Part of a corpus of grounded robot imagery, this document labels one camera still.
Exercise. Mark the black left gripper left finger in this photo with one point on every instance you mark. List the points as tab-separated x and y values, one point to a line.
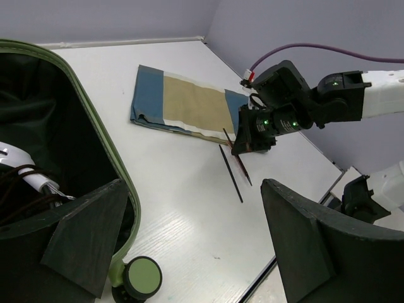
64	254

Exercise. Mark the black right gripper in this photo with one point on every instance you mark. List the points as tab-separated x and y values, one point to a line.
278	100

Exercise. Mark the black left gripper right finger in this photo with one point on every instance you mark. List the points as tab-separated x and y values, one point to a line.
326	256

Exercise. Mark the dark red chopstick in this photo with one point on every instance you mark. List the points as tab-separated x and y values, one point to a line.
242	166

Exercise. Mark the black chopstick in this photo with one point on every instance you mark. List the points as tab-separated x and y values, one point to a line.
231	173

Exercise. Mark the black white headphones with cable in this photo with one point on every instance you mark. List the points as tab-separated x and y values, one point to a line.
26	189

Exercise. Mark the blue tan cloth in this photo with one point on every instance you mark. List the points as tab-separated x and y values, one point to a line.
171	102

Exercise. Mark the green hard-shell suitcase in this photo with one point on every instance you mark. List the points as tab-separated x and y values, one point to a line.
46	112

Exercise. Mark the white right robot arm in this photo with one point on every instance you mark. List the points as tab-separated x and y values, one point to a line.
354	96

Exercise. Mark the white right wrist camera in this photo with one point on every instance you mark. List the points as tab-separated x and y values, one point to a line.
247	78

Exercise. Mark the aluminium table edge rail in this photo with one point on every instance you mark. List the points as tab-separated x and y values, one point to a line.
202	217

